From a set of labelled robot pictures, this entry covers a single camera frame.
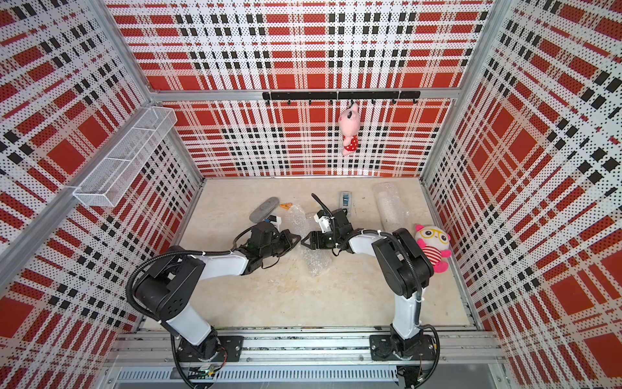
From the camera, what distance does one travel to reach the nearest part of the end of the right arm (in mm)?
747

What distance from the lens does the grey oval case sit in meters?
1.06

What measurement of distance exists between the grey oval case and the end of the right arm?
0.25 m
